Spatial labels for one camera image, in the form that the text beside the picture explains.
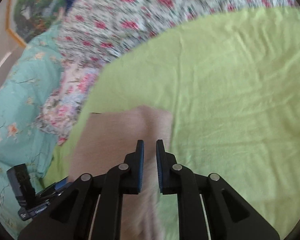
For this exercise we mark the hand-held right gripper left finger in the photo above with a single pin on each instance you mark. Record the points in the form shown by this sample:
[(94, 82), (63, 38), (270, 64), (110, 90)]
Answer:
[(140, 166)]

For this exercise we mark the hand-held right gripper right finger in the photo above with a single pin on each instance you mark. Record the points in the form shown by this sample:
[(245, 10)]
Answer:
[(160, 167)]

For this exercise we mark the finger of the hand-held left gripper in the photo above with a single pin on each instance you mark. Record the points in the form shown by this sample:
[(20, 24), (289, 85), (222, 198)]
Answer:
[(62, 185)]

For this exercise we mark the beige knit sweater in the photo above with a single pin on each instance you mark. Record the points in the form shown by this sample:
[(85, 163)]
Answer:
[(110, 135)]

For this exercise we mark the teal floral quilt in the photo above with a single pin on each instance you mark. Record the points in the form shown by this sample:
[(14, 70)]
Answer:
[(22, 100)]

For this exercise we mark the pastel patchwork floral pillow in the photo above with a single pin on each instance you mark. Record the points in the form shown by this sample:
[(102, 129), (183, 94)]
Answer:
[(70, 92)]

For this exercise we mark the light green bed sheet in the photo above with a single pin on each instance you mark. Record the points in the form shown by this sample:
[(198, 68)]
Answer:
[(227, 92)]

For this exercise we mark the white pink floral quilt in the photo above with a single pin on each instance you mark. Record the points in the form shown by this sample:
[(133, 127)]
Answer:
[(145, 12)]

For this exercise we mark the gold framed wall picture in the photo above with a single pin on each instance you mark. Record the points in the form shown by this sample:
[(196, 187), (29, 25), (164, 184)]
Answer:
[(31, 7)]

